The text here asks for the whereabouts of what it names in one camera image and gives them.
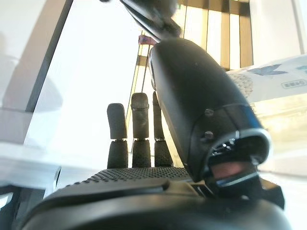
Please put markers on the stainless steel fridge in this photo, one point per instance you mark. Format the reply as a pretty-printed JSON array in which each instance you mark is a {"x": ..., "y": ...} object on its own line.
[{"x": 14, "y": 36}]

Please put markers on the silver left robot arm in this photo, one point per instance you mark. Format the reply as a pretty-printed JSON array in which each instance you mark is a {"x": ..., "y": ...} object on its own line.
[{"x": 148, "y": 16}]

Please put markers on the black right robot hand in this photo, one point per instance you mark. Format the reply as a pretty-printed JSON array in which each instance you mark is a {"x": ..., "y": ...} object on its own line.
[{"x": 192, "y": 107}]

